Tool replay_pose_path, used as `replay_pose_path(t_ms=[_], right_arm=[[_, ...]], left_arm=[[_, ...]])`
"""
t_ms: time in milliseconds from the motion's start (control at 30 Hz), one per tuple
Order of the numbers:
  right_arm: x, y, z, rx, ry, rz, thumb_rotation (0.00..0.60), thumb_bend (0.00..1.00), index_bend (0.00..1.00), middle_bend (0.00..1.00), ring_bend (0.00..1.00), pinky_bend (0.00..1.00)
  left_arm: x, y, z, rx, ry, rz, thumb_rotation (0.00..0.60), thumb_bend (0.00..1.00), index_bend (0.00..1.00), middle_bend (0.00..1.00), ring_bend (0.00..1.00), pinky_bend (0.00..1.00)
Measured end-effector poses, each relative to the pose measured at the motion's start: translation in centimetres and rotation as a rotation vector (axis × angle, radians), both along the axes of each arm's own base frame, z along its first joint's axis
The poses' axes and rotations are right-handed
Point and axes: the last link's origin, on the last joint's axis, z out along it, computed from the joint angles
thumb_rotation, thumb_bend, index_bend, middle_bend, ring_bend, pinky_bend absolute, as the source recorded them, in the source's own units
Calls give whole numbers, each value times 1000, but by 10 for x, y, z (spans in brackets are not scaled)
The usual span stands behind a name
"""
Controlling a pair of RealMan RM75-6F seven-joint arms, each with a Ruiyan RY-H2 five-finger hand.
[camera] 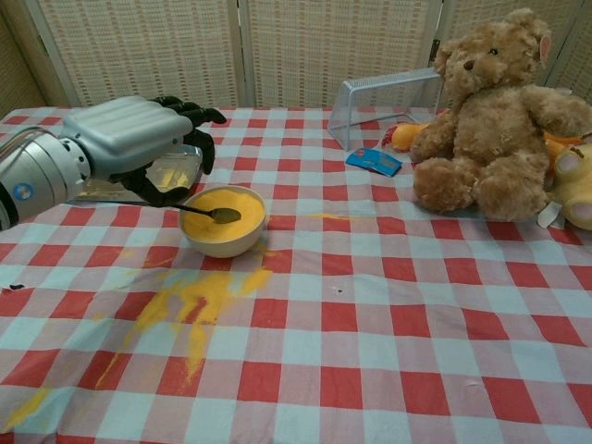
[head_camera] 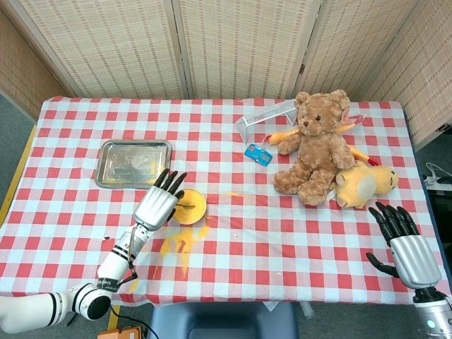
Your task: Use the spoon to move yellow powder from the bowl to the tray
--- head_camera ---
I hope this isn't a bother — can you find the silver black robot right hand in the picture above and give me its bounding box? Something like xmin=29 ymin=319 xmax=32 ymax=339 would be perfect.
xmin=366 ymin=201 xmax=443 ymax=290

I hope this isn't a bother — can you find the silver black robot left hand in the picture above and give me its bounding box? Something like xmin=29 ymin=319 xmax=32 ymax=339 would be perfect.
xmin=132 ymin=168 xmax=189 ymax=233

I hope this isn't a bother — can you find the yellow powder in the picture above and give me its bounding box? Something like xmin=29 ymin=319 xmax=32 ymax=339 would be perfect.
xmin=159 ymin=225 xmax=212 ymax=278

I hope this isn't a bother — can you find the cream ceramic bowl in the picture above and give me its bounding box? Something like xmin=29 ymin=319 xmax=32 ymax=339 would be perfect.
xmin=172 ymin=188 xmax=208 ymax=226

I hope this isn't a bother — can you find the stainless steel rectangular tray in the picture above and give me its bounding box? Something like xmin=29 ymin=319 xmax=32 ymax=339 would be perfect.
xmin=94 ymin=139 xmax=173 ymax=190

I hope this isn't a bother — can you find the black equipment case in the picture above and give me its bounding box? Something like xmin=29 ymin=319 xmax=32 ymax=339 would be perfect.
xmin=425 ymin=185 xmax=452 ymax=248

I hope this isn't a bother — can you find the yellow plush toy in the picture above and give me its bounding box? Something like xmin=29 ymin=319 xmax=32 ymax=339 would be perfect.
xmin=331 ymin=160 xmax=400 ymax=210

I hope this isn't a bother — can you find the red white checkered tablecloth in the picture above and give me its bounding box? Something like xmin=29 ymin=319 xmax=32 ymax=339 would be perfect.
xmin=0 ymin=95 xmax=451 ymax=307

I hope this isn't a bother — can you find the blue card package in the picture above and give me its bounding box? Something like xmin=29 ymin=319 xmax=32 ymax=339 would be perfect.
xmin=243 ymin=143 xmax=273 ymax=167

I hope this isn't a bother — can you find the orange rubber chicken toy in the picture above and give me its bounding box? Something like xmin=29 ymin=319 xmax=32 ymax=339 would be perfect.
xmin=348 ymin=145 xmax=381 ymax=167
xmin=263 ymin=113 xmax=367 ymax=146

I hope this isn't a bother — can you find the orange box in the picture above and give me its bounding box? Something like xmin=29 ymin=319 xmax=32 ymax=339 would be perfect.
xmin=97 ymin=326 xmax=145 ymax=339

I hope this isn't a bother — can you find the blue padded chair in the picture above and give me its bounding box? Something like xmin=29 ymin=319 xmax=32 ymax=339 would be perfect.
xmin=146 ymin=302 xmax=299 ymax=339

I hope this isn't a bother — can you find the silver mesh metal rack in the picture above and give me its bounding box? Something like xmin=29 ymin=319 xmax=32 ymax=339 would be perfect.
xmin=234 ymin=98 xmax=301 ymax=145

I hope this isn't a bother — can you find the brown teddy bear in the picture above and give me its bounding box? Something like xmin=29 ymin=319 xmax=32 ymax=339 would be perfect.
xmin=273 ymin=88 xmax=356 ymax=207

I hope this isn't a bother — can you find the woven bamboo folding screen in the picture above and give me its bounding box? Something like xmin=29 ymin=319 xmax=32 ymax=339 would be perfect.
xmin=0 ymin=0 xmax=452 ymax=151

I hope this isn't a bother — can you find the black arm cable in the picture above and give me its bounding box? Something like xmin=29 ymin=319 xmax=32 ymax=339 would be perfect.
xmin=109 ymin=259 xmax=162 ymax=339

